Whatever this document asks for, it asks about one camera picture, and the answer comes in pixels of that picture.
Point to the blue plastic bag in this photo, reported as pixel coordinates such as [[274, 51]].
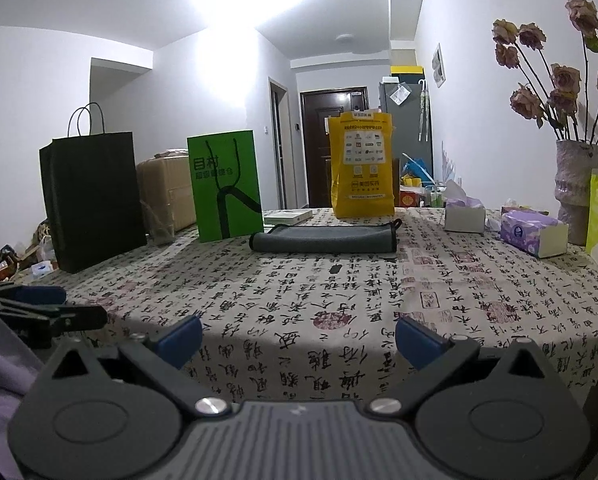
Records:
[[419, 169]]

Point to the green paper bag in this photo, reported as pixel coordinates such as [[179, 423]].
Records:
[[224, 185]]

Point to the dark brown door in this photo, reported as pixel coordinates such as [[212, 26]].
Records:
[[315, 150]]

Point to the grey refrigerator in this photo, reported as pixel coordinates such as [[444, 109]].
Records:
[[406, 125]]

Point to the purple tissue box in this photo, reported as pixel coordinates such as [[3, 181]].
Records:
[[529, 232]]

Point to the black paper bag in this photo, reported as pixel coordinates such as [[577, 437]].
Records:
[[91, 200]]

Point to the grey towel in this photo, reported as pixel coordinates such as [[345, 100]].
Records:
[[324, 239]]

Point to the wall picture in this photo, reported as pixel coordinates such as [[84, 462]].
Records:
[[438, 65]]

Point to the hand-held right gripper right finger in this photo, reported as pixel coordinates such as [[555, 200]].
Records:
[[420, 344]]

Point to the red box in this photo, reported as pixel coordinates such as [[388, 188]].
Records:
[[410, 197]]

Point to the printed tablecloth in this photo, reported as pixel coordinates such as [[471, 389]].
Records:
[[299, 305]]

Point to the white textured vase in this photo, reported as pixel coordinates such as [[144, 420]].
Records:
[[574, 185]]

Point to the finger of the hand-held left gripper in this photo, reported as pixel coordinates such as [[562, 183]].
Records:
[[81, 317], [44, 295]]

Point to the yellow box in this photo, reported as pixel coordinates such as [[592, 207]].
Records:
[[406, 70]]

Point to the cardboard box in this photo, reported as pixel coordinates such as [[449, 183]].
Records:
[[171, 190]]

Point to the dried roses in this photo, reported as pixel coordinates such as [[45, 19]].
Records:
[[561, 85]]

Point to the ceiling lamp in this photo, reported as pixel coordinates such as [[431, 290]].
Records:
[[345, 37]]

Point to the floor clutter pile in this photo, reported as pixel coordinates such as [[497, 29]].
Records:
[[14, 257]]

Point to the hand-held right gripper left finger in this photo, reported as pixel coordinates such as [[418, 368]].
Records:
[[179, 342]]

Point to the white tissue box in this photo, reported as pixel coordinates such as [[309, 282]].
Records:
[[463, 216]]

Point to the white flat box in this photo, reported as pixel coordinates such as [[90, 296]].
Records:
[[286, 217]]

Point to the yellow delivery bag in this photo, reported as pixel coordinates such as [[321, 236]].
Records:
[[361, 175]]

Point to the clear plastic container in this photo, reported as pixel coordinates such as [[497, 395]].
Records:
[[160, 225]]

